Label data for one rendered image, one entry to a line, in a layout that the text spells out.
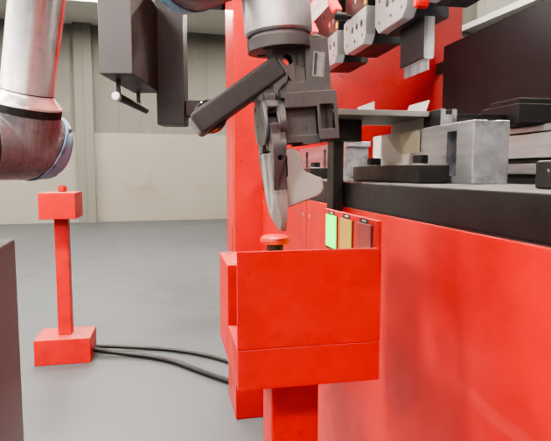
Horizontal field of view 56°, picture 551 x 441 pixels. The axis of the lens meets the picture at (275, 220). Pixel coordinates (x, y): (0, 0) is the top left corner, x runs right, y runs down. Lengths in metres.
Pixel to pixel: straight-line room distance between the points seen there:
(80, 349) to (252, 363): 2.12
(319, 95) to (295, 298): 0.22
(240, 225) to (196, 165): 8.16
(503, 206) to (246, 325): 0.28
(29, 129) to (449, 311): 0.70
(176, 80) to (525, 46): 1.39
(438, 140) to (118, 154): 9.15
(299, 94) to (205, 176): 9.44
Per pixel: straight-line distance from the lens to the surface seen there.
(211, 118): 0.56
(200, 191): 9.98
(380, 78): 1.97
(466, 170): 0.83
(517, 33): 1.70
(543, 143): 1.12
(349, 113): 0.91
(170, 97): 2.36
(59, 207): 2.55
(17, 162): 0.95
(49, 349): 2.69
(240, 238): 1.83
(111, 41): 2.02
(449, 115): 0.95
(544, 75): 1.58
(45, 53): 0.96
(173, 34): 2.41
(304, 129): 0.58
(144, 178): 9.89
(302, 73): 0.59
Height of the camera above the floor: 0.89
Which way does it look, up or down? 5 degrees down
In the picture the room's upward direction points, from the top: straight up
